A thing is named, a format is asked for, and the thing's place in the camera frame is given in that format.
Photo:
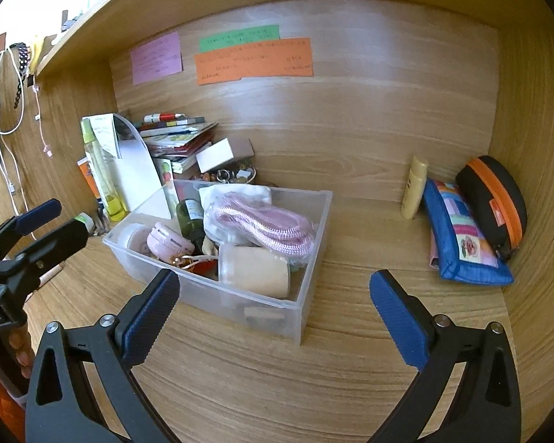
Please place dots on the white paper sheet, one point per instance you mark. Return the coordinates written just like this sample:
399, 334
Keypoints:
136, 175

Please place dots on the blue patchwork pouch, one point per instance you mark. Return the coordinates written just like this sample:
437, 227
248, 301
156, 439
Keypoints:
461, 240

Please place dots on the orange paper note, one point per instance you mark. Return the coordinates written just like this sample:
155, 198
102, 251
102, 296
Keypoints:
254, 62

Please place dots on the pink apple candle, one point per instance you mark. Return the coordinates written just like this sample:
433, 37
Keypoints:
164, 240

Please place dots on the white cylinder container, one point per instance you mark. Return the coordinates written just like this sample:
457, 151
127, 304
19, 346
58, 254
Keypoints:
131, 237

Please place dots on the pink paper note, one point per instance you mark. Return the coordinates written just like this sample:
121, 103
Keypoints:
157, 57

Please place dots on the printed white receipt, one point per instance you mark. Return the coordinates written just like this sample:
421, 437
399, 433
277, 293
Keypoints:
104, 134

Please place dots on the person's left hand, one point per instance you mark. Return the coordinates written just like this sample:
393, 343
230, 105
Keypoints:
22, 355

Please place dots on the beige cream tube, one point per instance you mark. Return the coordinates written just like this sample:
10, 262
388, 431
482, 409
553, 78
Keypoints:
414, 189

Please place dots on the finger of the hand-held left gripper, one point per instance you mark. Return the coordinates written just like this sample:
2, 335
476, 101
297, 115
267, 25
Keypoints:
39, 216
60, 242

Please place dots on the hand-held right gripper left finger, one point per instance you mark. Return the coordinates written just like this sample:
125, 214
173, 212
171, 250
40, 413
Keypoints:
150, 318

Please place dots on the green paper note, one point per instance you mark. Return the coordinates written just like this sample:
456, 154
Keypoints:
237, 39

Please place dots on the fruit print card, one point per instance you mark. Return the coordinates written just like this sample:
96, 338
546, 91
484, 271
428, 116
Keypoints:
166, 170

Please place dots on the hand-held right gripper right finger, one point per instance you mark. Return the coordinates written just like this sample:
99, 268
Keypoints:
397, 320

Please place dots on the stack of booklets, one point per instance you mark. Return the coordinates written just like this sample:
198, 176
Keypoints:
180, 140

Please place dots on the wooden desktop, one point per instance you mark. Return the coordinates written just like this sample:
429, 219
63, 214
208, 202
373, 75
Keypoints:
351, 378

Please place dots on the white cloth pouch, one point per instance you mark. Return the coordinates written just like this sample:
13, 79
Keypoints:
210, 196

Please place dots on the gold bell ornament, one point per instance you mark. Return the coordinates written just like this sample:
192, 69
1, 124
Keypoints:
184, 260

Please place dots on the white small box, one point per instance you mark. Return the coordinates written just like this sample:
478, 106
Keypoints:
214, 156

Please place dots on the clear plastic storage box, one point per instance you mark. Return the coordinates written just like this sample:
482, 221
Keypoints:
314, 263

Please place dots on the red velvet pouch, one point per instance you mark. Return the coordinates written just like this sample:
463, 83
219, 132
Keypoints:
203, 267

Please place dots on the metal drawing compass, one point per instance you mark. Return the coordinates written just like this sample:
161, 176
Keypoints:
102, 224

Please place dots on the yellow spray bottle green cap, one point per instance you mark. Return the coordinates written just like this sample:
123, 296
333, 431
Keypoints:
104, 180

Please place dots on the white green orange tube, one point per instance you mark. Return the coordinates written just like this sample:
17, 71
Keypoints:
85, 220

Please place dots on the dark green bottle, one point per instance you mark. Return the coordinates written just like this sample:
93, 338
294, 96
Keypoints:
189, 217

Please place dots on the clear jar of cream wax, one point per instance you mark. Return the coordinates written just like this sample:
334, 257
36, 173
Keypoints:
258, 272

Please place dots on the black orange zip case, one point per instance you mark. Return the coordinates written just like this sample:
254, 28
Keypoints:
480, 180

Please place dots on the spiral seashell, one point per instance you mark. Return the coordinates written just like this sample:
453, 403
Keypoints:
208, 245

